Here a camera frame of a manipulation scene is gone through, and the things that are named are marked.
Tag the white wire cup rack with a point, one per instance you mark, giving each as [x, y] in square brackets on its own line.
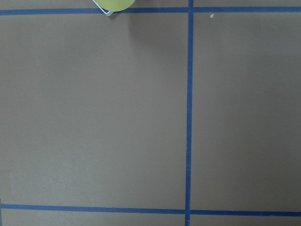
[106, 12]

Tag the yellow plastic cup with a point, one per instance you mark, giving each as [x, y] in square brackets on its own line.
[114, 5]

